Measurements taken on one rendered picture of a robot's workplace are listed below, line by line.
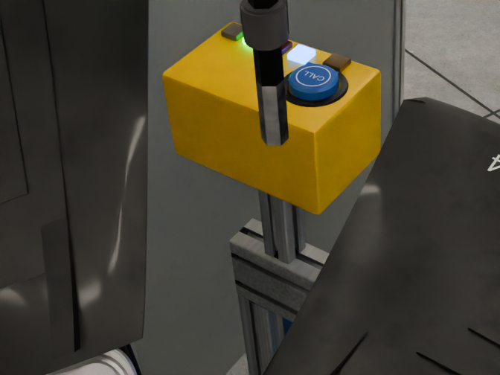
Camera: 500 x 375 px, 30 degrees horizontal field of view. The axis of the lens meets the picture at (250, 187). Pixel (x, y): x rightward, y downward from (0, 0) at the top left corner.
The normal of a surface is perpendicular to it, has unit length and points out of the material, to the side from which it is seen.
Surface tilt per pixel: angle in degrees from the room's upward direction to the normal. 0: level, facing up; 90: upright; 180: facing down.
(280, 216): 90
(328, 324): 6
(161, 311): 90
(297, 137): 90
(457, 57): 0
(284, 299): 90
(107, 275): 47
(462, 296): 6
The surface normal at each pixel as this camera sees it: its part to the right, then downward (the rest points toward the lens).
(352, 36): 0.79, 0.35
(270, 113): -0.11, 0.66
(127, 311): -0.01, -0.02
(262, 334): -0.61, 0.56
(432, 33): -0.09, -0.75
